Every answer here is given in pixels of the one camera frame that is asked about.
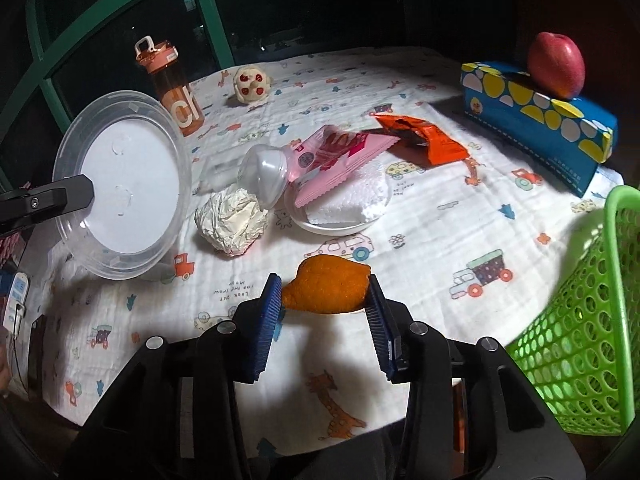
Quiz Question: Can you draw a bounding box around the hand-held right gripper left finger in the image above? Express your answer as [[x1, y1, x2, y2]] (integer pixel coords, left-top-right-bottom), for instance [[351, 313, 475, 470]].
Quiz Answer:
[[62, 274, 286, 480]]

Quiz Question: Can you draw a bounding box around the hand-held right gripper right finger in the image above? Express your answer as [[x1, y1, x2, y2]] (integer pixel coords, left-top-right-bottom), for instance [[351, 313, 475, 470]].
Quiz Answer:
[[364, 274, 585, 480]]

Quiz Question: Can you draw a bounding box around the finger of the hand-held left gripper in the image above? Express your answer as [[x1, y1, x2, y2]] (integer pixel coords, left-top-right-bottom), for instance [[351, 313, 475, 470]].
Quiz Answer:
[[0, 174, 96, 236]]

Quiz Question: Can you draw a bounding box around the orange fried nugget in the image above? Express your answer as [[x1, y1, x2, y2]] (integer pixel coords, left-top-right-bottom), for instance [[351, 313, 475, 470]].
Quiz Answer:
[[281, 255, 372, 315]]

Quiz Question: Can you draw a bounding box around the clear plastic round container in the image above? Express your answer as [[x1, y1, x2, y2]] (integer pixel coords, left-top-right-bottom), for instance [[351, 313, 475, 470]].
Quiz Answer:
[[52, 90, 193, 281]]

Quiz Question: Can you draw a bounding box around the white round plastic lid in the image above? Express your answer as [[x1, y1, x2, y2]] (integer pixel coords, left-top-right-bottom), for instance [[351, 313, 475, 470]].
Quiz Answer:
[[284, 185, 393, 236]]

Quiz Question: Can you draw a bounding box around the clear plastic dome cup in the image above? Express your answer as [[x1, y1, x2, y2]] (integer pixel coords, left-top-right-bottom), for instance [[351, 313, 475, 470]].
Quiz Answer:
[[237, 144, 291, 210]]

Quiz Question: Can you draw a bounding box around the green plastic basket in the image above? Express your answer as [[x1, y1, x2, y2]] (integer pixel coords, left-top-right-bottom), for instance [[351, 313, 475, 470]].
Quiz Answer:
[[505, 185, 640, 435]]

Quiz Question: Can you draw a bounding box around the crumpled white paper ball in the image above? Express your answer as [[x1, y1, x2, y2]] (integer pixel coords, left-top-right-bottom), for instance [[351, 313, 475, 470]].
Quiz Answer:
[[194, 187, 271, 258]]

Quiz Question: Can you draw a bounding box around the white power strip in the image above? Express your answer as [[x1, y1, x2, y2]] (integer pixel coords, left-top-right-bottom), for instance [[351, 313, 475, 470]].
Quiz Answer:
[[0, 271, 31, 341]]

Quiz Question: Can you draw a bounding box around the white tissue paper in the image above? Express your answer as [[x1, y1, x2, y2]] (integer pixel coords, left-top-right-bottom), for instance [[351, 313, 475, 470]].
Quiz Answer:
[[305, 157, 393, 226]]

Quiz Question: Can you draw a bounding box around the orange water bottle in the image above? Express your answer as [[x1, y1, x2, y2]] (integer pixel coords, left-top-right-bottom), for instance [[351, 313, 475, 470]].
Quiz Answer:
[[134, 36, 205, 137]]

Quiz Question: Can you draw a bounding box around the pink snack packet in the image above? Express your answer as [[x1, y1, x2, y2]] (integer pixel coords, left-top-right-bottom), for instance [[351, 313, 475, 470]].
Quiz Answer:
[[285, 125, 401, 208]]

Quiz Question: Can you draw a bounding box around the orange snack wrapper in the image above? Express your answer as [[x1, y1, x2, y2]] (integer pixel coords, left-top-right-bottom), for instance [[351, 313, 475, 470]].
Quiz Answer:
[[372, 114, 468, 168]]

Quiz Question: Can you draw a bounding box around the small white plush toy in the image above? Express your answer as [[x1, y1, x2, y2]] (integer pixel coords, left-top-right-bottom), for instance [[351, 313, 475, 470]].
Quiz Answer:
[[232, 65, 273, 106]]

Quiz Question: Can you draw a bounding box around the blue dotted tissue box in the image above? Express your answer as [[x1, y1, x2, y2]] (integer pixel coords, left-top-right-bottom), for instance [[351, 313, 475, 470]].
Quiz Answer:
[[460, 61, 618, 198]]

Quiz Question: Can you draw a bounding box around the red apple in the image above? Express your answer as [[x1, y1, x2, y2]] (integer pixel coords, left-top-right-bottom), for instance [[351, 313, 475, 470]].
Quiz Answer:
[[527, 31, 586, 101]]

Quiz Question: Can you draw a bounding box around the green window frame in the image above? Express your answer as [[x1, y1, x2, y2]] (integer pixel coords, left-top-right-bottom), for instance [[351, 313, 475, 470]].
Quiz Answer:
[[0, 0, 416, 191]]

